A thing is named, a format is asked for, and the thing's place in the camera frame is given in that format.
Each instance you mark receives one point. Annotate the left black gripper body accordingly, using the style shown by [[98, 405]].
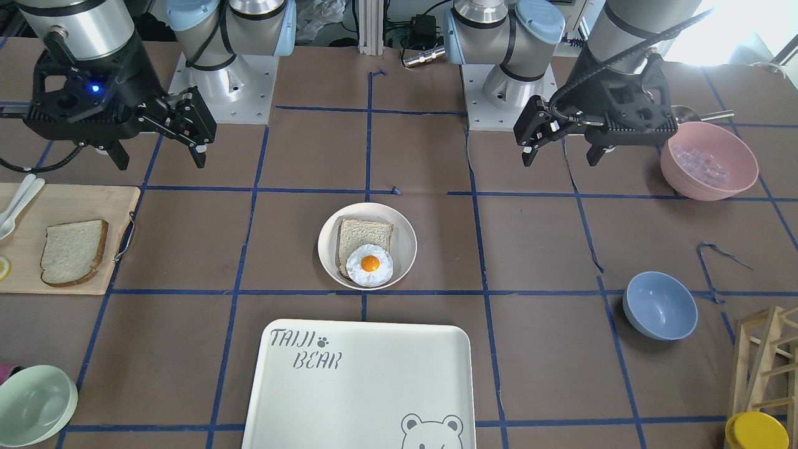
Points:
[[576, 100]]

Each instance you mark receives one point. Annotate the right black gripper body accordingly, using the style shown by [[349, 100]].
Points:
[[141, 88]]

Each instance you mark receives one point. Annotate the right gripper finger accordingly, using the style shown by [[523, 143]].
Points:
[[117, 153], [184, 117]]

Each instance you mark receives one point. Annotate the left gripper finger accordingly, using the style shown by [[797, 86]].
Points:
[[537, 127], [595, 154]]

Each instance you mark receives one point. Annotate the bread slice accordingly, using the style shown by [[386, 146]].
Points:
[[354, 233], [73, 252]]

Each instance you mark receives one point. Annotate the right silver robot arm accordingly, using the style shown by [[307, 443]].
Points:
[[215, 37]]

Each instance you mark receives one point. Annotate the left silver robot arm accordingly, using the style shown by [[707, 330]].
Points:
[[519, 41]]

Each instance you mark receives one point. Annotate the cream round plate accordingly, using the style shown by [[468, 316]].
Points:
[[403, 247]]

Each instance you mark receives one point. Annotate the bread slice on plate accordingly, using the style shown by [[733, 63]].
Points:
[[354, 233]]

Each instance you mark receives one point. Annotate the metal scoop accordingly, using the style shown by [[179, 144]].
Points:
[[685, 114]]

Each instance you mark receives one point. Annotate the wooden cutting board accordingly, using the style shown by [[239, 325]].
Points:
[[57, 204]]

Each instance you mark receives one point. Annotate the pink bowl with ice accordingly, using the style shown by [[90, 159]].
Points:
[[705, 162]]

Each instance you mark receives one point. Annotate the lemon slice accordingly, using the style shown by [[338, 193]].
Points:
[[5, 267]]

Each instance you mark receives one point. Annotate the blue bowl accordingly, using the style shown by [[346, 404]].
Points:
[[659, 306]]

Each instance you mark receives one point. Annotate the fried egg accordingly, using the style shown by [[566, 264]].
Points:
[[369, 266]]

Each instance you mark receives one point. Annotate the wooden dish rack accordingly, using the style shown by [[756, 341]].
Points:
[[764, 366]]

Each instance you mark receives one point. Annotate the green bowl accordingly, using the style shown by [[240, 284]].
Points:
[[36, 403]]

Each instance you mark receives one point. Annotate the white bear tray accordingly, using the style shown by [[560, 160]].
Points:
[[346, 384]]

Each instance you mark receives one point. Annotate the yellow cup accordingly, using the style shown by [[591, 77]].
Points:
[[754, 429]]

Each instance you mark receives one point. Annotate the aluminium frame post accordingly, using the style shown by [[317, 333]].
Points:
[[371, 18]]

